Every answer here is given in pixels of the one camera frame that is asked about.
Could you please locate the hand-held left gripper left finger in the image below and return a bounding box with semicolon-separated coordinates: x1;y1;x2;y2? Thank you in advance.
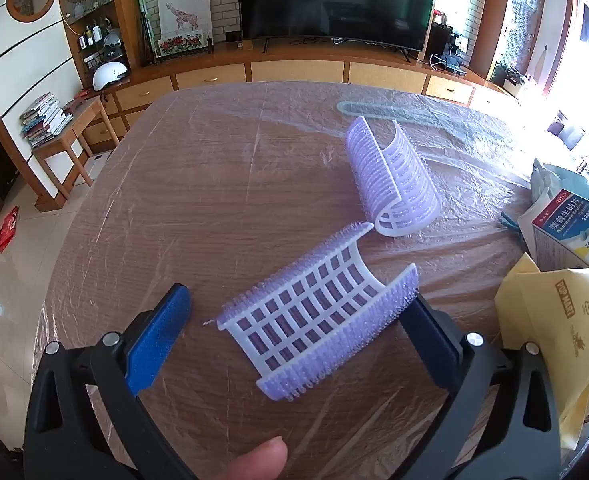
23;282;200;480

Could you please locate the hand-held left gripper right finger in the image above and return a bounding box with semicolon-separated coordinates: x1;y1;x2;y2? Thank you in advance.
399;292;561;480

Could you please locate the purple plastic hair roller half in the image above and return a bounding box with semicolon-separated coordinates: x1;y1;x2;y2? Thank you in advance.
203;220;419;403
345;116;443;237

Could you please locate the person's left hand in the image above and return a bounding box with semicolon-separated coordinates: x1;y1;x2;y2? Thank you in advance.
205;436;289;480

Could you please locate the yellow paper bag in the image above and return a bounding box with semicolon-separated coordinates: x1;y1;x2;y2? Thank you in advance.
495;252;589;451

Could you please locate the white blue medicine box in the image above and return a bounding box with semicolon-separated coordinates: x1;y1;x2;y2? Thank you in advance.
517;189;589;286

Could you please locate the red paper item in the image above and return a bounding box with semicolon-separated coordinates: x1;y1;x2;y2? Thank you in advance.
0;205;20;252

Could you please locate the blue white plastic packet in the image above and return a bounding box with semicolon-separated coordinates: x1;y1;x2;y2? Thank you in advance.
531;158;589;211

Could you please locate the small wooden side table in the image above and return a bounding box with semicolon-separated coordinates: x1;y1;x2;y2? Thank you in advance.
31;95;120;211

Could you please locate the stack of books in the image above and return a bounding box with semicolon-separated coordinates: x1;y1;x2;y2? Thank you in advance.
19;92;74;148

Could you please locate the white helmet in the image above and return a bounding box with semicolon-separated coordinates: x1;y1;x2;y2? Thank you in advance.
92;61;130;92

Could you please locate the black speaker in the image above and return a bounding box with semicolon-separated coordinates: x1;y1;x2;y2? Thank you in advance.
429;22;453;61

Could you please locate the long wooden television cabinet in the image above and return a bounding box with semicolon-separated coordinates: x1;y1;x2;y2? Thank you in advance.
82;42;505;151

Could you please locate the red flower picture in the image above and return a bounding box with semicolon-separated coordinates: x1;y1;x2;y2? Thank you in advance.
158;32;206;57

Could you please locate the giraffe painting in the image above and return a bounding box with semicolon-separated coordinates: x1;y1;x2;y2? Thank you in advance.
158;0;212;43

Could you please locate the black flat screen television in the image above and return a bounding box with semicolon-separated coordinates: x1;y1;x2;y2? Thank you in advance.
237;0;439;56

